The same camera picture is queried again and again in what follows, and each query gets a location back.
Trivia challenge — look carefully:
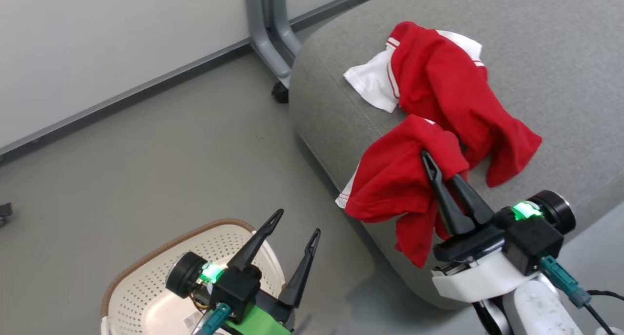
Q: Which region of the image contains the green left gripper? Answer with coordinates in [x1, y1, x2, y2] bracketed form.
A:
[225, 209, 321, 335]

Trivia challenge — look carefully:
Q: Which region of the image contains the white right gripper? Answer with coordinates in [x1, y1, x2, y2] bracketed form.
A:
[421, 150, 543, 304]

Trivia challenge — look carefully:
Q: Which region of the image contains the red shorts broad white panel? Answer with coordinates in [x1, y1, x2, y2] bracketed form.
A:
[343, 21, 543, 188]

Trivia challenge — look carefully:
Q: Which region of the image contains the grey fabric sofa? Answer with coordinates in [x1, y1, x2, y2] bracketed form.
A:
[290, 0, 624, 310]

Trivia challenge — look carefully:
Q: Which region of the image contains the cream laundry basket brown rim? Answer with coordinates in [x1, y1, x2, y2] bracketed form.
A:
[101, 218, 288, 335]

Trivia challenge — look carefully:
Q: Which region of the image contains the grey partition leg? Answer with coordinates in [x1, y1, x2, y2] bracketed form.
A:
[268, 0, 303, 59]
[245, 0, 293, 90]

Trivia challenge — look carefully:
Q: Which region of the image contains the teal left camera cable connector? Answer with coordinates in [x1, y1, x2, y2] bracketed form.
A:
[196, 303, 233, 335]

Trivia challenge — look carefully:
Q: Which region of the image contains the teal camera cable connector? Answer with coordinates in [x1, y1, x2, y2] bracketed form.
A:
[540, 256, 593, 309]
[196, 303, 233, 335]

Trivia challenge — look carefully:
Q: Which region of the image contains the teal right camera cable connector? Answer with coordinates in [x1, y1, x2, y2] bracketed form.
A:
[540, 256, 593, 309]

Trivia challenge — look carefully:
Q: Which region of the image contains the thin black cable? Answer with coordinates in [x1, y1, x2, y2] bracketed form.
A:
[583, 290, 624, 332]

